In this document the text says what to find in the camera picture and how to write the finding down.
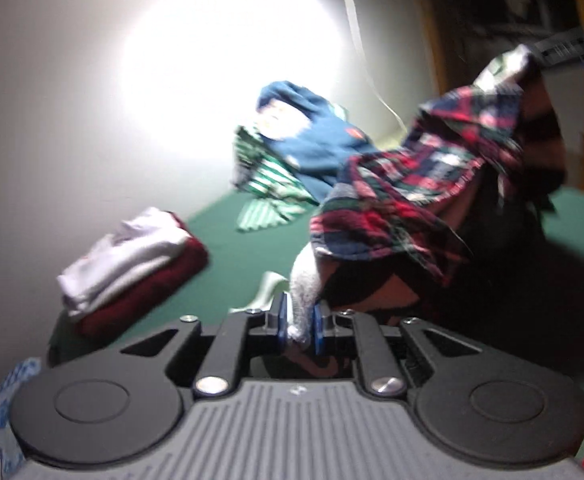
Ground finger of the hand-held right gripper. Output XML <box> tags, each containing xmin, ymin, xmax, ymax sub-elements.
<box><xmin>526</xmin><ymin>26</ymin><xmax>584</xmax><ymax>68</ymax></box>

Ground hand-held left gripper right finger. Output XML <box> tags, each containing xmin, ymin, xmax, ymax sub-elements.
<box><xmin>313</xmin><ymin>300</ymin><xmax>473</xmax><ymax>398</ymax></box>

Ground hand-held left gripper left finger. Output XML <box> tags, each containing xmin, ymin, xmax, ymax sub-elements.
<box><xmin>119</xmin><ymin>292</ymin><xmax>289</xmax><ymax>397</ymax></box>

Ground red plaid shirt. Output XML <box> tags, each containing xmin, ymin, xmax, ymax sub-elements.
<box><xmin>309</xmin><ymin>45</ymin><xmax>568</xmax><ymax>288</ymax></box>

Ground dark red folded sweater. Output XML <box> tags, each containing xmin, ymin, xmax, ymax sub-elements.
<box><xmin>79</xmin><ymin>215</ymin><xmax>210</xmax><ymax>338</ymax></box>

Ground green white thin-striped shirt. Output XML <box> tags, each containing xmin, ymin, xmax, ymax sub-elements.
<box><xmin>232</xmin><ymin>125</ymin><xmax>317</xmax><ymax>233</ymax></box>

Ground white folded garment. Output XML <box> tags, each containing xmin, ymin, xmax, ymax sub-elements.
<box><xmin>58</xmin><ymin>206</ymin><xmax>193</xmax><ymax>321</ymax></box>

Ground blue knit bear sweater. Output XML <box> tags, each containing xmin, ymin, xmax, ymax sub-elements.
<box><xmin>257</xmin><ymin>80</ymin><xmax>377</xmax><ymax>206</ymax></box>

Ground blue patterned cloth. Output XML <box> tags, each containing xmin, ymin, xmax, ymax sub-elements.
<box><xmin>0</xmin><ymin>357</ymin><xmax>42</xmax><ymax>471</ymax></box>

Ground wooden door frame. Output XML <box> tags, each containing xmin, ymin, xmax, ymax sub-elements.
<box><xmin>407</xmin><ymin>0</ymin><xmax>448</xmax><ymax>96</ymax></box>

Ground white power cable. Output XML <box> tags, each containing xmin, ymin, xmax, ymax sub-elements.
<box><xmin>332</xmin><ymin>0</ymin><xmax>407</xmax><ymax>133</ymax></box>

